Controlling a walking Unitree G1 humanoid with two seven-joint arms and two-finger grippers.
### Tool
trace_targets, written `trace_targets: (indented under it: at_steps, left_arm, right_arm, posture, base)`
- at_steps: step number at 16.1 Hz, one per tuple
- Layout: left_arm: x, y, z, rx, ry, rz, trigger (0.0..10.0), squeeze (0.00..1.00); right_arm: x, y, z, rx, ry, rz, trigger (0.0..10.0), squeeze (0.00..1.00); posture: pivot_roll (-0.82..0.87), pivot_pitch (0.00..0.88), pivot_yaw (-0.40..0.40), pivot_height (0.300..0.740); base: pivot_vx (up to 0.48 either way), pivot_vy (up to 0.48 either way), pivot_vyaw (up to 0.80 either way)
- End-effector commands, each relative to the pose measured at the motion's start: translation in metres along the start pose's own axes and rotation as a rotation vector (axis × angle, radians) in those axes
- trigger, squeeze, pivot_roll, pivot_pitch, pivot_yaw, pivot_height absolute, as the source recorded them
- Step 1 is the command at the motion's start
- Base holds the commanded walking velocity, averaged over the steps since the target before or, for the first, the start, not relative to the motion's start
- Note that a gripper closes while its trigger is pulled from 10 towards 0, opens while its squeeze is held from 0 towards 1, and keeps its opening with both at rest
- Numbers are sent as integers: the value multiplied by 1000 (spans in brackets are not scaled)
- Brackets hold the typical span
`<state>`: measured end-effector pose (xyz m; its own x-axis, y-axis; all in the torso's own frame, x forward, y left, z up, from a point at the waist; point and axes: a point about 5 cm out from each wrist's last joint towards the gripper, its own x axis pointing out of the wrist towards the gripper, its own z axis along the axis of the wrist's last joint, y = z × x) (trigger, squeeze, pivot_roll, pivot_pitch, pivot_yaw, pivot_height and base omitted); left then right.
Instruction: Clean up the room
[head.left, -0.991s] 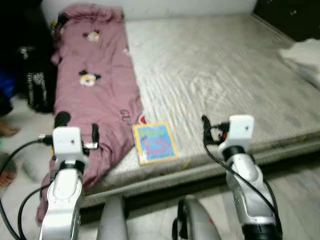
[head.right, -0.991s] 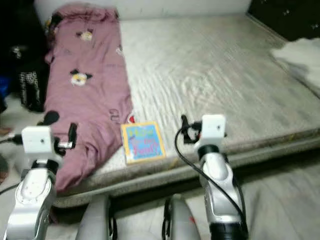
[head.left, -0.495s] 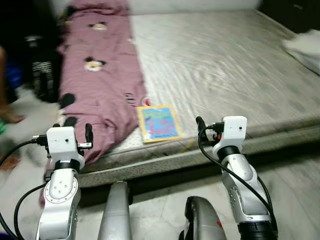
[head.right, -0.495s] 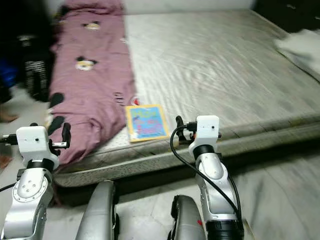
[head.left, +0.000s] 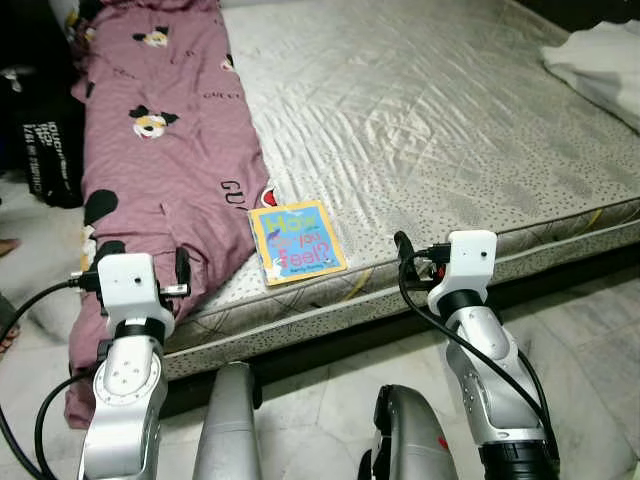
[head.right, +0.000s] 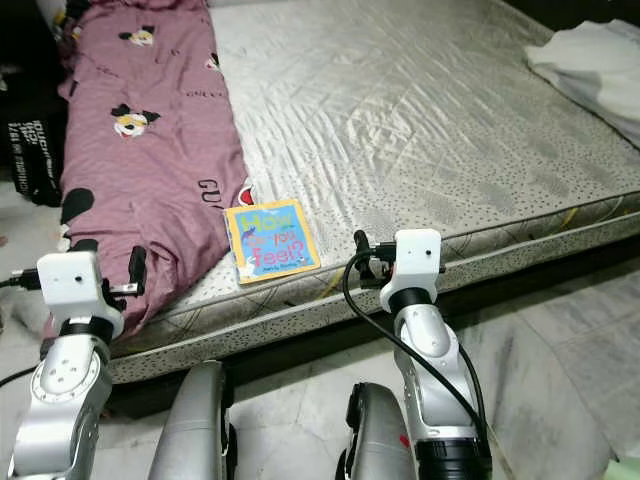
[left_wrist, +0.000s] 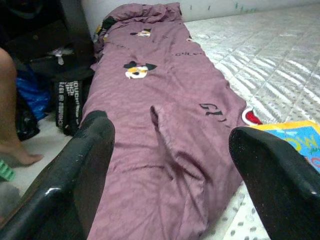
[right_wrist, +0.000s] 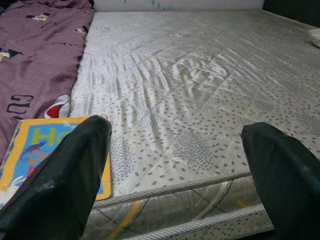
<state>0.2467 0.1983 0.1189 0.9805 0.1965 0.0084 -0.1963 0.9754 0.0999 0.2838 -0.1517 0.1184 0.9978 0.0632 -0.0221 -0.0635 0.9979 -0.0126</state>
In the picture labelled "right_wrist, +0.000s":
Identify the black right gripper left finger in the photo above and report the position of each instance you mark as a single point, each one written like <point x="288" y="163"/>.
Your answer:
<point x="57" y="180"/>

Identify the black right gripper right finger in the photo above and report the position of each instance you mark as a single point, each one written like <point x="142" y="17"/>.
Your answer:
<point x="287" y="180"/>

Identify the yellow blue children's book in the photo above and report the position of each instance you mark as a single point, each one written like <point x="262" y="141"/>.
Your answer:
<point x="37" y="140"/>

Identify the white pillow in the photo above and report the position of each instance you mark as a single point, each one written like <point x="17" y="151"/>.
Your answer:
<point x="315" y="36"/>

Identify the purple cartoon print blanket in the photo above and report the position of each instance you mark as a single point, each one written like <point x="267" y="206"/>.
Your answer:
<point x="37" y="62"/>

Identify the white grey patterned mattress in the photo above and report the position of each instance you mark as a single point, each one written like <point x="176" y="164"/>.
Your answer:
<point x="187" y="87"/>

